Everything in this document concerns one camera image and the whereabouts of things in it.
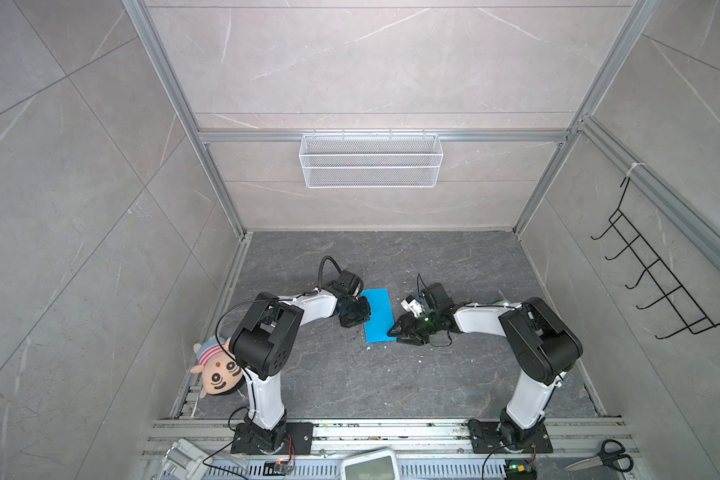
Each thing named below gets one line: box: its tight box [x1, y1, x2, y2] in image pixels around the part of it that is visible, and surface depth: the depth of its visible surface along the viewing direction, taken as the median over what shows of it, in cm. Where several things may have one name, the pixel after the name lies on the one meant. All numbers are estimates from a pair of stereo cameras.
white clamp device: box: [160, 438, 213, 480], surface depth 70 cm
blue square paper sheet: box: [360, 289, 397, 343], surface depth 97 cm
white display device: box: [340, 446, 400, 480], surface depth 68 cm
